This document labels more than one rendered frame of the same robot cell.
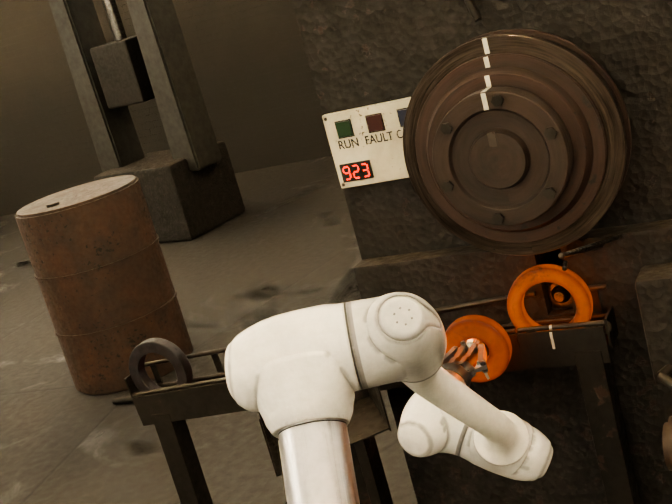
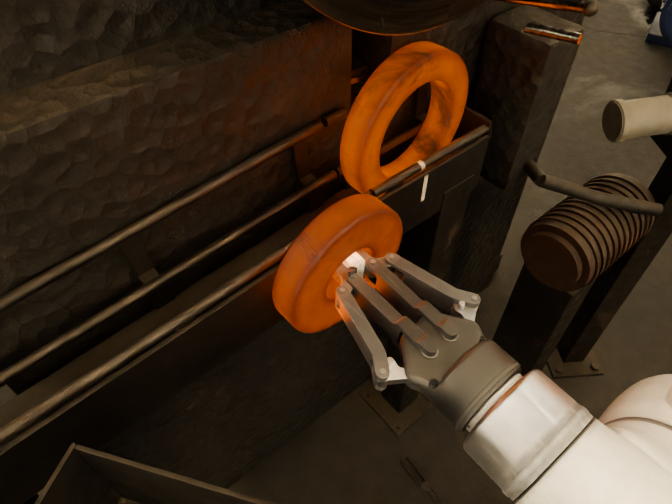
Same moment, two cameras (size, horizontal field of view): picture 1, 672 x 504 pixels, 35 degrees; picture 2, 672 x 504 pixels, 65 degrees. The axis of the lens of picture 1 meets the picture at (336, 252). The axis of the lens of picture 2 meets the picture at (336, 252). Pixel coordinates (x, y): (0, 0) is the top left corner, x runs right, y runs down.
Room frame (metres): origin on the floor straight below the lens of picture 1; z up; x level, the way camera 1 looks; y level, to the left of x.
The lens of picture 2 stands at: (2.10, 0.08, 1.10)
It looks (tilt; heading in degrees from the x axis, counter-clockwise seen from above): 48 degrees down; 292
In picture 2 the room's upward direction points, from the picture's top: straight up
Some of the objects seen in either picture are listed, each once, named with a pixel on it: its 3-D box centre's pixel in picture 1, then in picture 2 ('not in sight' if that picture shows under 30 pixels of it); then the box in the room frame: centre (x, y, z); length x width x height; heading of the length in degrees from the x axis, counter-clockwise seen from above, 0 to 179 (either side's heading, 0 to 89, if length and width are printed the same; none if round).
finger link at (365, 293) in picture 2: (458, 360); (387, 318); (2.16, -0.19, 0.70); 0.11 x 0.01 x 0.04; 153
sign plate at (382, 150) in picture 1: (382, 142); not in sight; (2.47, -0.17, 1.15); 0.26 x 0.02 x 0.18; 62
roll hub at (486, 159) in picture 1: (500, 157); not in sight; (2.12, -0.37, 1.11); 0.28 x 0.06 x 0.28; 62
